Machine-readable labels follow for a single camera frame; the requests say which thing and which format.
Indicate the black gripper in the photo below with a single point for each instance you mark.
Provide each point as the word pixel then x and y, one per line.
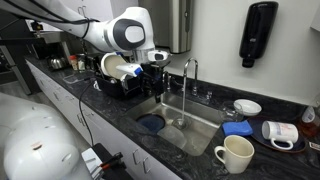
pixel 151 81

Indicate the cream ceramic mug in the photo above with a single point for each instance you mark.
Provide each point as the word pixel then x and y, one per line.
pixel 235 153

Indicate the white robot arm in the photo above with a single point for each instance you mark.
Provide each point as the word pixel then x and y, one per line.
pixel 131 31

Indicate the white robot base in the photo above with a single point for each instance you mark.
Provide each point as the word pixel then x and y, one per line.
pixel 38 145

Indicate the blue plate in sink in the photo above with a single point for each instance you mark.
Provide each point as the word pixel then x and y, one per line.
pixel 153 122

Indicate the chrome sink faucet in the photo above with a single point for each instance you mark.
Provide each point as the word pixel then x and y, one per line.
pixel 182 122

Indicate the stainless steel sink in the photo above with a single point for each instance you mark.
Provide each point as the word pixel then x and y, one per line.
pixel 202 121

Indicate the white printed mug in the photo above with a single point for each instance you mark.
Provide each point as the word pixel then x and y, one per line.
pixel 281 135

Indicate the black dish rack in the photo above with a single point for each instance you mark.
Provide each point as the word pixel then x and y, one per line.
pixel 125 87

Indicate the cream plate in rack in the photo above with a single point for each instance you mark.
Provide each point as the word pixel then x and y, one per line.
pixel 108 64

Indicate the steel paper towel dispenser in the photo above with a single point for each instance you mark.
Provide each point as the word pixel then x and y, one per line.
pixel 172 23

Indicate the clear glass bowl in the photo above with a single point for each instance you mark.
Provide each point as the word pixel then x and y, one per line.
pixel 230 111

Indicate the blue sponge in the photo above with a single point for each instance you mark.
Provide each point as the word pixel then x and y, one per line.
pixel 242 128

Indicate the steel kettle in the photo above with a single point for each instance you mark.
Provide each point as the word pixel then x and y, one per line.
pixel 57 63

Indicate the white small bowl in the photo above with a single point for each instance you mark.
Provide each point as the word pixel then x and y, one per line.
pixel 247 107

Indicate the dark blue plate on counter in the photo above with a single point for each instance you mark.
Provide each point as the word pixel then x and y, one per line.
pixel 256 125

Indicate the black soap dispenser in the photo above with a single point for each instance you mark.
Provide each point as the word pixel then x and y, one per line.
pixel 257 30

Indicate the dish soap bottle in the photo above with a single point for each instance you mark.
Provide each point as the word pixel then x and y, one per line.
pixel 310 122

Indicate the chrome faucet side handle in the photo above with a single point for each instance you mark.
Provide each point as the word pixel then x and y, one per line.
pixel 166 80

